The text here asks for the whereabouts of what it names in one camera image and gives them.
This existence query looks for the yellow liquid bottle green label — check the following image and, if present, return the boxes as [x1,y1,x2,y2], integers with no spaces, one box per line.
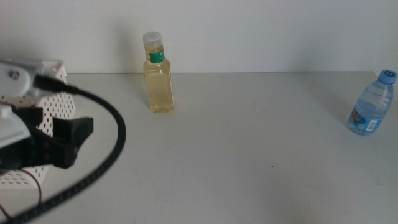
[142,31,175,114]

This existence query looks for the clear water bottle blue cap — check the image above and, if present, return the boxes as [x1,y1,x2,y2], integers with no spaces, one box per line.
[347,69,398,136]

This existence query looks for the white perforated plastic basket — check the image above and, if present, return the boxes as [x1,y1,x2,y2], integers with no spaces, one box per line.
[0,58,77,190]

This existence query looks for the thin black left gripper wire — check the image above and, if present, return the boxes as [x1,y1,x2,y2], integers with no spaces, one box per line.
[0,169,43,219]

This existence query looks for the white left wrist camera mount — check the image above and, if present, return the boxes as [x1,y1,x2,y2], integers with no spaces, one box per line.
[0,59,60,149]

